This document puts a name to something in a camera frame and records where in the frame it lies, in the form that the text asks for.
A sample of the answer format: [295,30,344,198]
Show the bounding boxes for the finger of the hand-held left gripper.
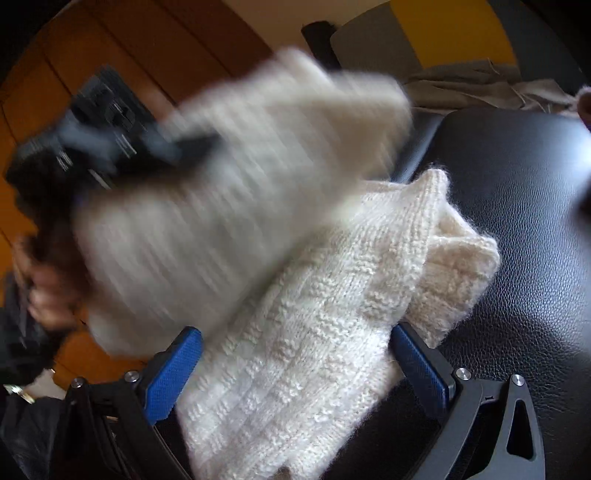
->
[152,131,222,171]

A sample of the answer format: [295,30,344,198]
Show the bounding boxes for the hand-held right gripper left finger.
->
[65,325,204,480]

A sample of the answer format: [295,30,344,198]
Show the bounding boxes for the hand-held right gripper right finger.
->
[392,322,548,480]

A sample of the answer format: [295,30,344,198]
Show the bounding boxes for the white knit sweater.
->
[74,46,502,480]

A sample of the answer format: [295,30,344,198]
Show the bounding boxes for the person's left forearm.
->
[0,274,77,384]

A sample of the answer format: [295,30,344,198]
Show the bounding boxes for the person's left hand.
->
[11,233,90,330]

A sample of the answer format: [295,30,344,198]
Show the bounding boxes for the black upright pad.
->
[301,21,340,70]

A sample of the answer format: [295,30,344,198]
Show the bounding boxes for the grey yellow blue chair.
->
[329,0,573,112]

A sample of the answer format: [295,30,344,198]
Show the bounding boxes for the grey cloth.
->
[399,58,583,114]

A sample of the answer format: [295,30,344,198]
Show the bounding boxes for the pinkish brown knit garment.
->
[575,83,591,132]

